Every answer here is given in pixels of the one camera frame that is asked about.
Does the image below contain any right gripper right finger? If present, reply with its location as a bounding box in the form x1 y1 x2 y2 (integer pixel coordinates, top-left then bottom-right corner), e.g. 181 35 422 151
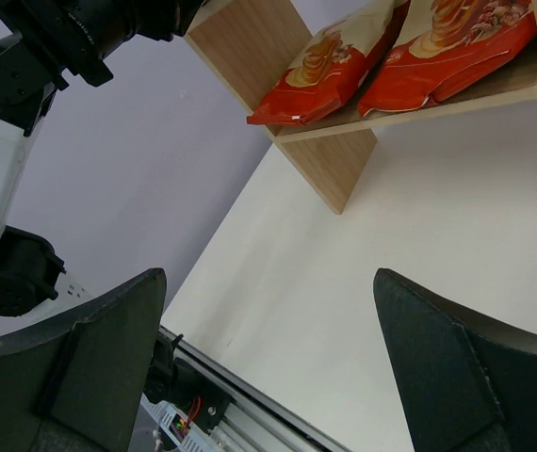
373 268 537 451

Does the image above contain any wooden two-tier shelf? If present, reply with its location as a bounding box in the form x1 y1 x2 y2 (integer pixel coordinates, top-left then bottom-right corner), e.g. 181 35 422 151
185 1 537 214

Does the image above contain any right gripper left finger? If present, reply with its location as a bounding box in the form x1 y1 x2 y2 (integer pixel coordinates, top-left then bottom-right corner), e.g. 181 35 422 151
0 268 167 451

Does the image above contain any aluminium mounting rail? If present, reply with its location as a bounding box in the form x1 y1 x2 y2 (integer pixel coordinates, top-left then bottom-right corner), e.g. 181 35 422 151
175 341 347 451

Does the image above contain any cassava chips bag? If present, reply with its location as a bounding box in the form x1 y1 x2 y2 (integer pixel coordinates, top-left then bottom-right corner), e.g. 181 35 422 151
357 0 537 117
247 1 410 126

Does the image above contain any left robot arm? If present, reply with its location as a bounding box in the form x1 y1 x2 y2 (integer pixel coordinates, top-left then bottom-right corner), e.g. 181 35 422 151
0 0 201 317

